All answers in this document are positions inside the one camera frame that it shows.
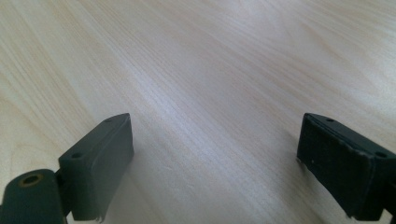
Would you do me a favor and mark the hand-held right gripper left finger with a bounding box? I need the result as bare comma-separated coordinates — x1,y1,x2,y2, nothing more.
57,112,135,223

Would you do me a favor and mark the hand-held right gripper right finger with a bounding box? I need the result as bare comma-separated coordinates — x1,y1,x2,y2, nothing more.
296,112,396,222

